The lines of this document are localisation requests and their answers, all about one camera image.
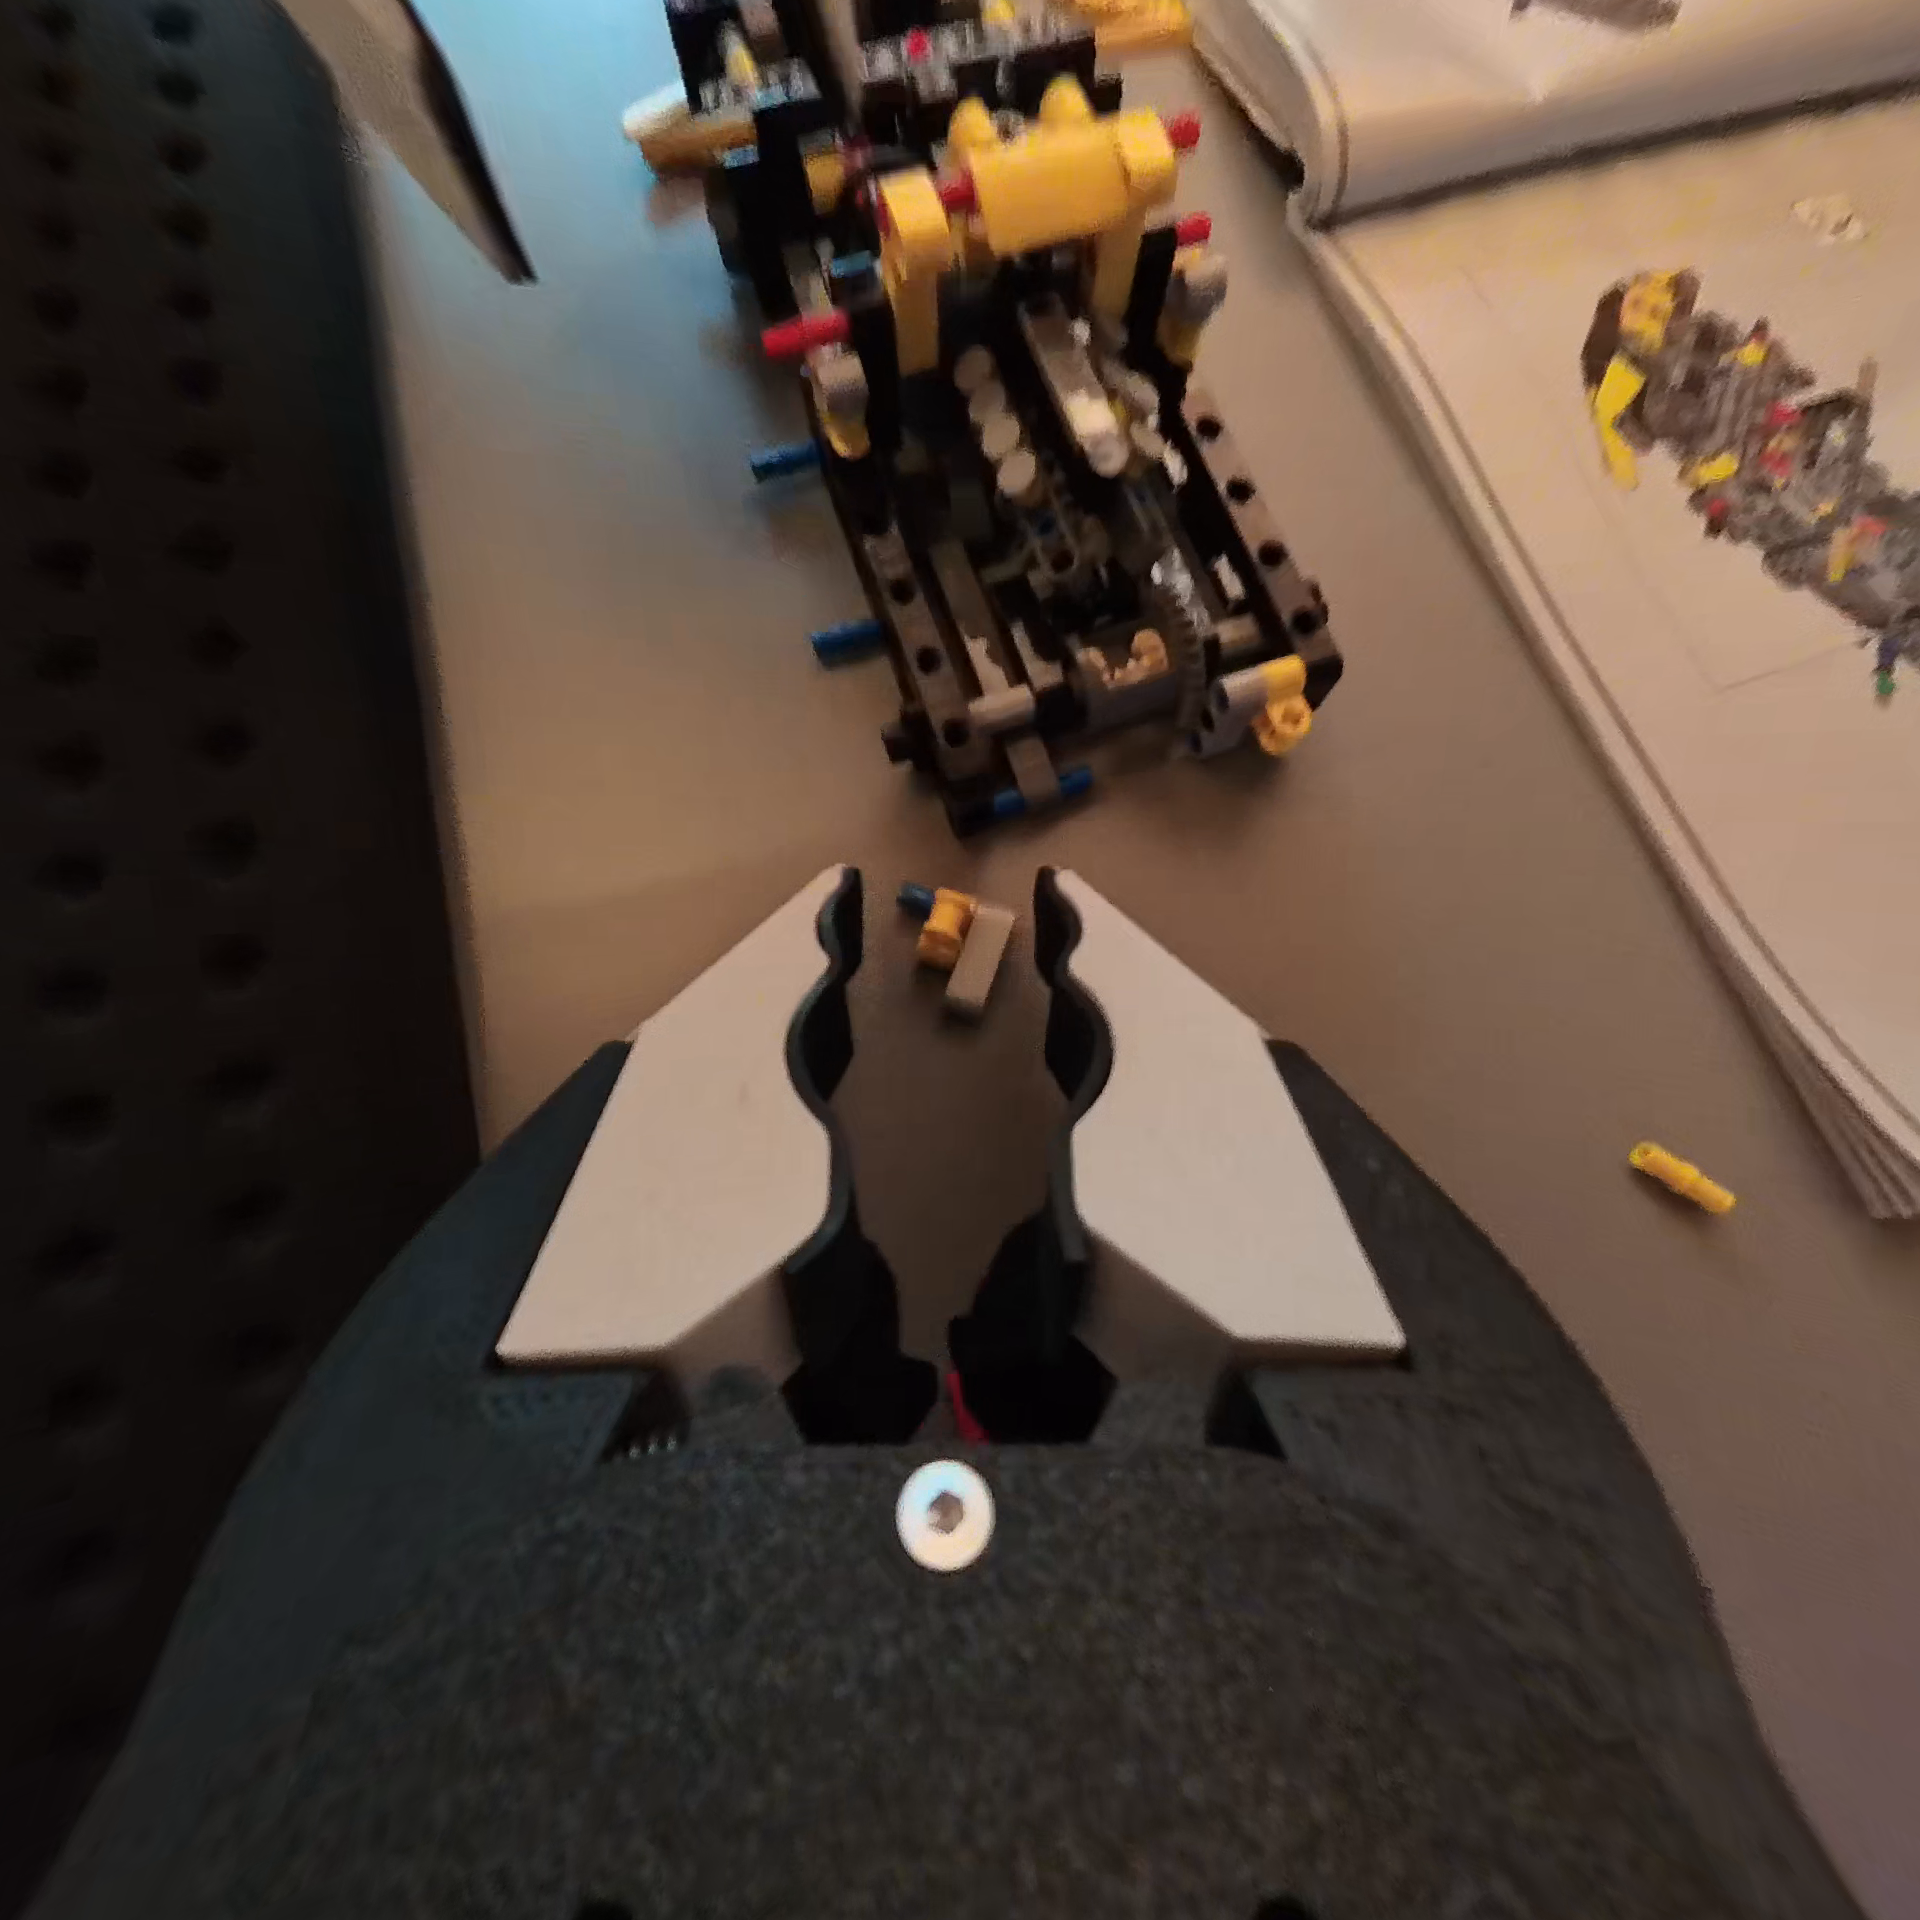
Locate black yellow lego car chassis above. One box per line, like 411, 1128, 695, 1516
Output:
622, 0, 1344, 839

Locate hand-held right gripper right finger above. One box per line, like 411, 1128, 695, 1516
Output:
944, 865, 1414, 1444

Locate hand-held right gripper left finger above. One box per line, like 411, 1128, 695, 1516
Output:
496, 865, 942, 1444

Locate open lego instruction booklet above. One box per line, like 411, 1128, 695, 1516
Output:
1191, 0, 1920, 1222

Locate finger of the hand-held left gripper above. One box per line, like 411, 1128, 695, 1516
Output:
287, 0, 540, 288

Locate small yellow grey lego connector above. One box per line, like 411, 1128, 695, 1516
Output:
897, 882, 1020, 1024

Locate yellow lego pin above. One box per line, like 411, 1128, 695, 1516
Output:
1628, 1142, 1740, 1215

